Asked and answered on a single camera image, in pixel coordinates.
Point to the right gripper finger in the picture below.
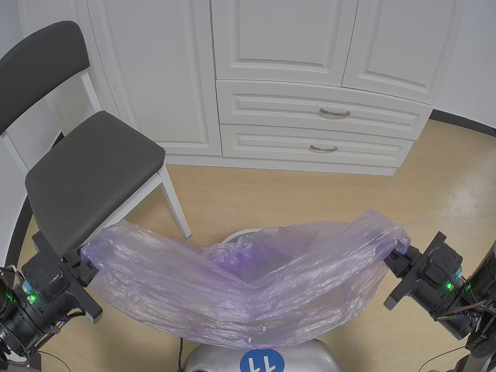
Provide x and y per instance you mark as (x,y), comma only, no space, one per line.
(409,256)
(399,270)

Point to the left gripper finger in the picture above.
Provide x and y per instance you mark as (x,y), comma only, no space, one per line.
(81,261)
(87,278)

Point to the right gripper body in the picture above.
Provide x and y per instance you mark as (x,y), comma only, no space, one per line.
(399,293)

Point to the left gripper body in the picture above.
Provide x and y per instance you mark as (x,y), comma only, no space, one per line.
(87,304)

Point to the purple plastic bag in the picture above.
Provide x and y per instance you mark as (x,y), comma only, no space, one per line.
(232,297)

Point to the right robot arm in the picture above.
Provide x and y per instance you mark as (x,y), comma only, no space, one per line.
(480,285)

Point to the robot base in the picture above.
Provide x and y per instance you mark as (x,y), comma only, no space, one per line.
(263,362)

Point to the white trash bin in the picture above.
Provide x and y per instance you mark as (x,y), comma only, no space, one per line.
(234,237)

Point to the white chair with grey cushions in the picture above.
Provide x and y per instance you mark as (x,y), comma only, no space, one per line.
(97,161)

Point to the white wardrobe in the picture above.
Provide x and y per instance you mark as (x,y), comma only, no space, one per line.
(279,33)

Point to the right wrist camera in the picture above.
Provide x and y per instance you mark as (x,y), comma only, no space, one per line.
(445,264)

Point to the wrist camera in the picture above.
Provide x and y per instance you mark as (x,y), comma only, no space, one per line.
(445,264)
(42,277)

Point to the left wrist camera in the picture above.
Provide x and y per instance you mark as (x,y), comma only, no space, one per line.
(42,277)

